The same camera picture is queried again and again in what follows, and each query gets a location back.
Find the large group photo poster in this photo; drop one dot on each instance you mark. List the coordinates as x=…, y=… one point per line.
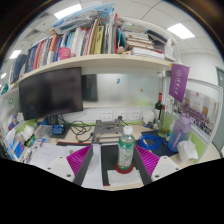
x=196, y=113

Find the white paper napkin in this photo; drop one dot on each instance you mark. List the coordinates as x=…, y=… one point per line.
x=124, y=178

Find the black computer monitor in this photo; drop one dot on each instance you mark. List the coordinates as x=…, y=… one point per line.
x=50, y=93

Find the clear glass with green stems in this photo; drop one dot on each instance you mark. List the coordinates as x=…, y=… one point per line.
x=163, y=128

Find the dark wine bottle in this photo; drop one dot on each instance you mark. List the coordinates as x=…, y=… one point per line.
x=158, y=108

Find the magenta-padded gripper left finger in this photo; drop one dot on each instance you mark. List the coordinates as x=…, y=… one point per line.
x=61, y=165

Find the white paper sheets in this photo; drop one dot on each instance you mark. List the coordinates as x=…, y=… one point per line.
x=50, y=153

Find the white crumpled tissue pack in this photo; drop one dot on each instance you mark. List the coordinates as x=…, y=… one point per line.
x=187, y=150

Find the shelf unit with books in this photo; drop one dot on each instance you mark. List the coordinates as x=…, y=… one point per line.
x=100, y=61

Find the flat round red coaster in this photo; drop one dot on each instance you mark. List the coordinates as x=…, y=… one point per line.
x=124, y=171

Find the clear green-labelled water bottle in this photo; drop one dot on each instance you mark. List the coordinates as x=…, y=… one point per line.
x=126, y=150

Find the ceiling light panels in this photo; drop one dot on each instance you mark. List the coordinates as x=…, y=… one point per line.
x=181, y=30

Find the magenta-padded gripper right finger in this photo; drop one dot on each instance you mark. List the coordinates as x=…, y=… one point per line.
x=165, y=165

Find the white wall socket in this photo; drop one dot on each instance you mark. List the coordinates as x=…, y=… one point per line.
x=135, y=114
x=107, y=115
x=122, y=114

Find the white translucent container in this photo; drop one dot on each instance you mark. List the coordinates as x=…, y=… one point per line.
x=148, y=117

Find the small blue box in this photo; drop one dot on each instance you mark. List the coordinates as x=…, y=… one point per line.
x=58, y=129

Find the clear plastic box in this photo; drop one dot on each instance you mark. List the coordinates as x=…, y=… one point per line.
x=43, y=130

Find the purple translucent water jug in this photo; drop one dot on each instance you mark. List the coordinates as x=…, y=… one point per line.
x=180, y=133

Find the black desk mat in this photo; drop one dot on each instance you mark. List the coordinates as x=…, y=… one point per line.
x=108, y=156

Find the purple hanging pennant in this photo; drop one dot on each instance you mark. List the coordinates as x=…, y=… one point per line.
x=178, y=83

